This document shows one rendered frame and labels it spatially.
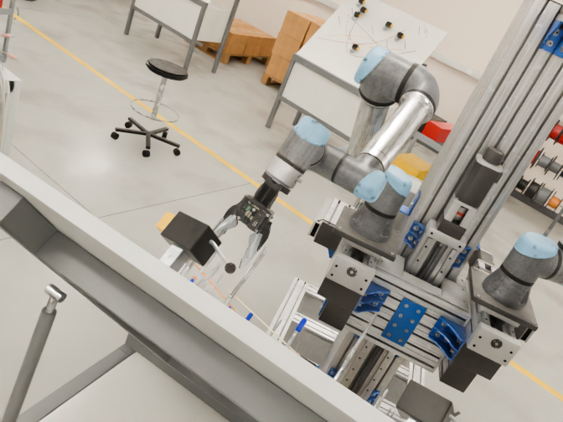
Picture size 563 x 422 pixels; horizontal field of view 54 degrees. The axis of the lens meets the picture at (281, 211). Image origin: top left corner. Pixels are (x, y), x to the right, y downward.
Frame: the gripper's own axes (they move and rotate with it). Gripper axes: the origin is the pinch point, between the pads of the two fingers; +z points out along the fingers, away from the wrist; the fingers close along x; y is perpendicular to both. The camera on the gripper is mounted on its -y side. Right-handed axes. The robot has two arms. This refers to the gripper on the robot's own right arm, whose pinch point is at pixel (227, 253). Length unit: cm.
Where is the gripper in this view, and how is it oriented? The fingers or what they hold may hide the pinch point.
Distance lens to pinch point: 125.6
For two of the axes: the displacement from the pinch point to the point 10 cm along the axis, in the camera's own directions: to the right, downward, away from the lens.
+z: -5.8, 8.1, 0.9
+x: 8.1, 5.9, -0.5
